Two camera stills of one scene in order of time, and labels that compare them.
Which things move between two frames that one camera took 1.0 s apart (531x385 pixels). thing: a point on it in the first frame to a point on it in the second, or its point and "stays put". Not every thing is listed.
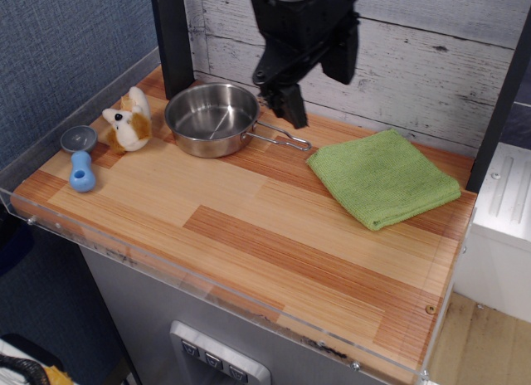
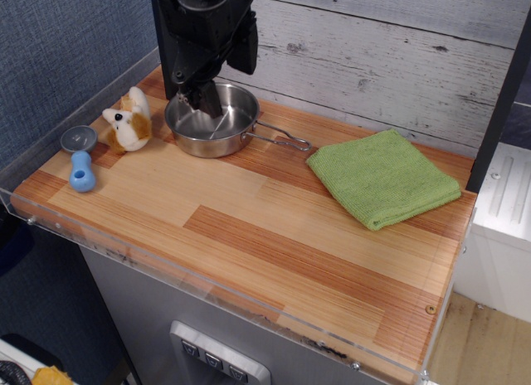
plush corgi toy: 130,127 stays put
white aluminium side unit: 494,266 stays put
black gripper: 299,24 to 202,21
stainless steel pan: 211,119 stays put
